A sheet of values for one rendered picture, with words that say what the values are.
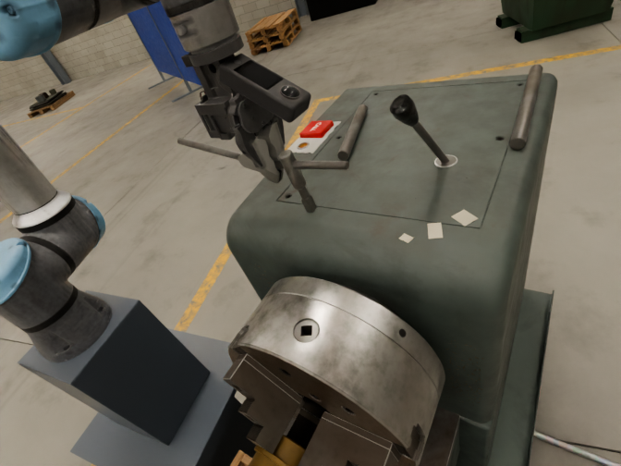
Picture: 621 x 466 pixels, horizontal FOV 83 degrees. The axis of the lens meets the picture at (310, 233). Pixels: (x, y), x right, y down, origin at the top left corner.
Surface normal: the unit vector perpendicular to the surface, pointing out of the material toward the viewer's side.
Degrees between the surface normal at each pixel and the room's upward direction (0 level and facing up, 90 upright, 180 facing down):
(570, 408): 0
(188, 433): 0
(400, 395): 56
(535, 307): 0
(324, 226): 10
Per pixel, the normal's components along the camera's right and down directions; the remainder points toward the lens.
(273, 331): -0.40, -0.74
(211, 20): 0.44, 0.48
